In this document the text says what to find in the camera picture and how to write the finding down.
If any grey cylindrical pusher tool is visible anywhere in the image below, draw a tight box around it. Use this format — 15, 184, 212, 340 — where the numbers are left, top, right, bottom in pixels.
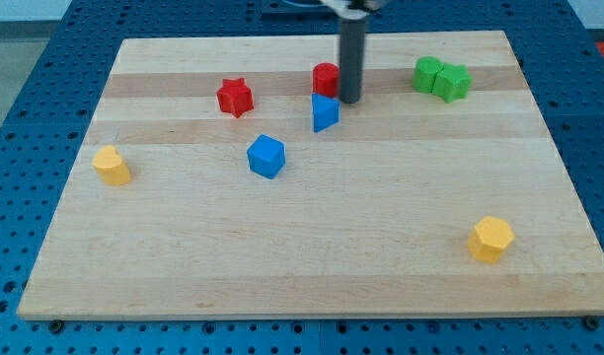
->
339, 18, 367, 104

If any blue triangle block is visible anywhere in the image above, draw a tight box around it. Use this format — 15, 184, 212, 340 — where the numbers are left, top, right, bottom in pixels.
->
311, 93, 340, 133

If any wooden board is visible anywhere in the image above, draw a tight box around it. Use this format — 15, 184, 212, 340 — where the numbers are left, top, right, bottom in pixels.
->
18, 31, 604, 320

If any red cylinder block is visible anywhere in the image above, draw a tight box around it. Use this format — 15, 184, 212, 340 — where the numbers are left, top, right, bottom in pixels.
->
312, 62, 340, 98

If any green cylinder block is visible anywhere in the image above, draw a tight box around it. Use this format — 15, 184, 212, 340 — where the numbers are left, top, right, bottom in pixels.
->
412, 56, 444, 93

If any green star block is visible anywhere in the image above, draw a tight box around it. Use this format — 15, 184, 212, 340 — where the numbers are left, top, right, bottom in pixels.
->
431, 63, 473, 104

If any red star block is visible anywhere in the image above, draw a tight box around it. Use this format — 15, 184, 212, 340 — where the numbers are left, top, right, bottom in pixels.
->
216, 78, 254, 118

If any blue cube block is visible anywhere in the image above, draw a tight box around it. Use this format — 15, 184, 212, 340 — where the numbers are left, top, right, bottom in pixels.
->
247, 134, 286, 179

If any yellow hexagon block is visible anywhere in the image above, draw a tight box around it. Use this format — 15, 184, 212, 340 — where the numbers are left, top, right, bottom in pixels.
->
467, 216, 515, 263

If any yellow heart block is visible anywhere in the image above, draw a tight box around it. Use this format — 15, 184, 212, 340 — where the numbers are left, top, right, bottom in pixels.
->
92, 145, 131, 185

